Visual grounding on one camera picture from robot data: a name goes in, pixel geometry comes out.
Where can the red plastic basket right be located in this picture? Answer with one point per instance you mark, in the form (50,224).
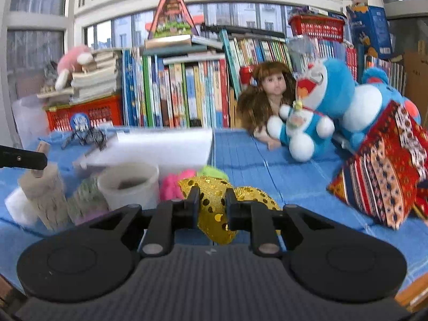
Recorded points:
(317,27)

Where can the small Doraemon plush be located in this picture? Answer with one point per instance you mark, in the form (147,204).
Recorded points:
(305,132)

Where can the green crumpled mesh ball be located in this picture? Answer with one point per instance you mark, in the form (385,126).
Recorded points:
(87,202)

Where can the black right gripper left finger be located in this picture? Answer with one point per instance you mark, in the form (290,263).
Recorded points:
(161,223)

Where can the brown haired doll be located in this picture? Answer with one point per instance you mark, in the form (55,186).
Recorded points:
(274,86)

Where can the right row of books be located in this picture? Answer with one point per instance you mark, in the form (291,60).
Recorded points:
(246,50)

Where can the gold sequin soft pouch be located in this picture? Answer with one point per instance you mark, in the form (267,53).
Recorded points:
(212,218)

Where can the red plastic crate left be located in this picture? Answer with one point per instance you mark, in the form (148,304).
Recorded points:
(104,111)

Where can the large Doraemon plush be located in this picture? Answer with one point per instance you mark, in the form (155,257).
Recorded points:
(328,87)

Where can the row of upright books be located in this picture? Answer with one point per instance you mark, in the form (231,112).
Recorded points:
(182,85)

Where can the stack of worn books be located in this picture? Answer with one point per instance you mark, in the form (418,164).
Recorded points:
(98,80)

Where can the miniature black bicycle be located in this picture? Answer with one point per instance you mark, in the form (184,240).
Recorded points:
(84,132)

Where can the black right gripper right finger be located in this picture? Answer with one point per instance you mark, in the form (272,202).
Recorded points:
(253,215)

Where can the paper cup with black doodles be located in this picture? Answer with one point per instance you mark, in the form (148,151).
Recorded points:
(45,193)

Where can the black long toy gun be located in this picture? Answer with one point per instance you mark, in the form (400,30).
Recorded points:
(241,30)

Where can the white cardboard box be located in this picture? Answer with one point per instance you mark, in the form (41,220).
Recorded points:
(171,150)

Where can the red soda can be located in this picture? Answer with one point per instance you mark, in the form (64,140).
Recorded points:
(246,76)

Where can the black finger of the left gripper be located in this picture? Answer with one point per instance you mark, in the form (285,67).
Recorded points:
(15,157)

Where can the blue cardboard box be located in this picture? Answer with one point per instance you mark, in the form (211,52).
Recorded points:
(369,27)

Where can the white paper cup blue drawing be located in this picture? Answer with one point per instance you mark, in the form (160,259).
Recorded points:
(130,183)

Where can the pink white plush toy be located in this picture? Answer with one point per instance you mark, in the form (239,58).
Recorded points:
(73,61)

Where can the colourful patterned cushion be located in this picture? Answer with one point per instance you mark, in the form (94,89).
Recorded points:
(382,179)

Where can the blue table cloth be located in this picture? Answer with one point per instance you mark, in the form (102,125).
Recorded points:
(247,162)

